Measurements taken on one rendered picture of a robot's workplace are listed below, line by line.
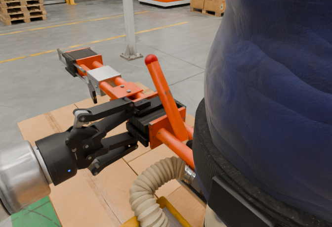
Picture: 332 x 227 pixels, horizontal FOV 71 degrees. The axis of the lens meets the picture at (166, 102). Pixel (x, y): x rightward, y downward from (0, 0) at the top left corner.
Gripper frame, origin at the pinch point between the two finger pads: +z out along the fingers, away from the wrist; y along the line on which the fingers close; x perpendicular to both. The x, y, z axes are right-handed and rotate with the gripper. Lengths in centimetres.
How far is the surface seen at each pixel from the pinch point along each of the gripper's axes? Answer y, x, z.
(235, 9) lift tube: -23.7, 21.5, -7.7
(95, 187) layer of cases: 70, -49, -2
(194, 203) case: 29.6, 6.3, 8.4
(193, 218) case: 29.5, 9.2, 5.1
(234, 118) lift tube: -17.4, 24.3, -10.1
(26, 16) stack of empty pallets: 109, -714, 104
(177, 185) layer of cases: 70, -24, 31
